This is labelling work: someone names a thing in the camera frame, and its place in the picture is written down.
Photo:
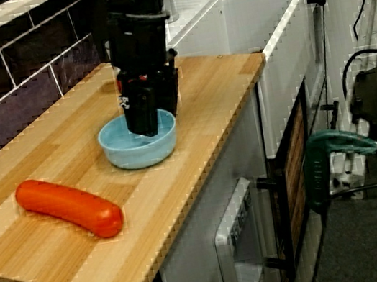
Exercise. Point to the wood look oven door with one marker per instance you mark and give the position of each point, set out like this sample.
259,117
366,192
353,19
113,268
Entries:
295,166

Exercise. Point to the red toy sausage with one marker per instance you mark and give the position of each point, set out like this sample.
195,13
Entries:
68,206

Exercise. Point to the white counter cabinet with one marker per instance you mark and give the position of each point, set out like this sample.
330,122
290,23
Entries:
194,257

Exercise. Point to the white toy sink unit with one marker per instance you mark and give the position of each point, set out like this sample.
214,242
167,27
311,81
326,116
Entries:
244,21

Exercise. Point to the light blue plastic bowl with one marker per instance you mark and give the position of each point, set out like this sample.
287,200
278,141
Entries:
121,153

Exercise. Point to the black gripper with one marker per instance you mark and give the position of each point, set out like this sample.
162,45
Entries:
138,44

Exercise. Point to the grey toy dishwasher door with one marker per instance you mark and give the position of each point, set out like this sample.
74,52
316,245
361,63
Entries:
224,251

